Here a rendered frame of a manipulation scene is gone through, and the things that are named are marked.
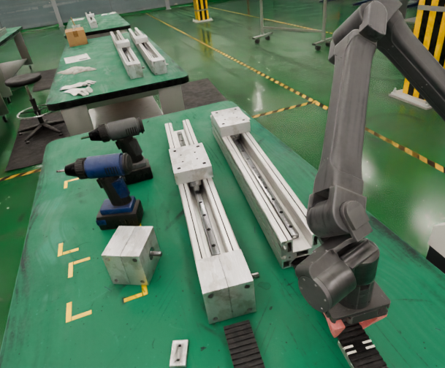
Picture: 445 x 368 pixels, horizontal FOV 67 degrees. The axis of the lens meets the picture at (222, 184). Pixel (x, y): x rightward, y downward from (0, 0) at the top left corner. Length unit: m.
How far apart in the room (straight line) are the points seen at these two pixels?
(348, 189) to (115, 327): 0.54
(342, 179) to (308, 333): 0.32
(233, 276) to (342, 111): 0.36
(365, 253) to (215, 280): 0.29
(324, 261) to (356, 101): 0.28
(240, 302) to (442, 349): 0.36
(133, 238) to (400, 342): 0.58
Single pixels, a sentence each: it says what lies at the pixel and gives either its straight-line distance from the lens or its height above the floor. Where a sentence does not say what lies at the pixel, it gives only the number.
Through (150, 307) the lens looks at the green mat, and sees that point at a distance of 0.80.
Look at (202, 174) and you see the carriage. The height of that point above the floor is 0.88.
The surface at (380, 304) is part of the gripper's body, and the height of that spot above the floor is 0.90.
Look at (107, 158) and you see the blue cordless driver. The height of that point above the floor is 1.00.
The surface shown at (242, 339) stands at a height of 0.81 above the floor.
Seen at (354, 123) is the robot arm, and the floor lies 1.14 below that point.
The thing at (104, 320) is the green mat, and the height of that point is 0.78.
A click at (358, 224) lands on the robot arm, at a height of 1.06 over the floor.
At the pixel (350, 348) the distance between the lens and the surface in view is 0.68.
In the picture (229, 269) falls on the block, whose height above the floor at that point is 0.87.
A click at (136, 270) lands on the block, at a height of 0.83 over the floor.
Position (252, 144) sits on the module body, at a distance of 1.15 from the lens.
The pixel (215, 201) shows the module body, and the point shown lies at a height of 0.86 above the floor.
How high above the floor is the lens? 1.39
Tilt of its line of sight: 33 degrees down
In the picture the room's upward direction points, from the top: 8 degrees counter-clockwise
